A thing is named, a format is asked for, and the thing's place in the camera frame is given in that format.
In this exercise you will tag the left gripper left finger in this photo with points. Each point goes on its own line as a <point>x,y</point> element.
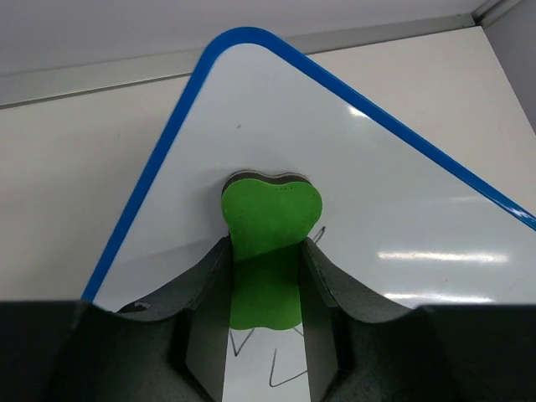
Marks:
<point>170,345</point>

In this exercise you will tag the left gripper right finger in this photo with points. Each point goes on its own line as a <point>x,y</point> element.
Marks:
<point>361,346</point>

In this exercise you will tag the blue-framed whiteboard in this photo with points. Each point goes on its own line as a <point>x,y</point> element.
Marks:
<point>398,214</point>

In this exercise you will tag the green bone-shaped eraser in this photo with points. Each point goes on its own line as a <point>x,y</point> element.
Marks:
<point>268,216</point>

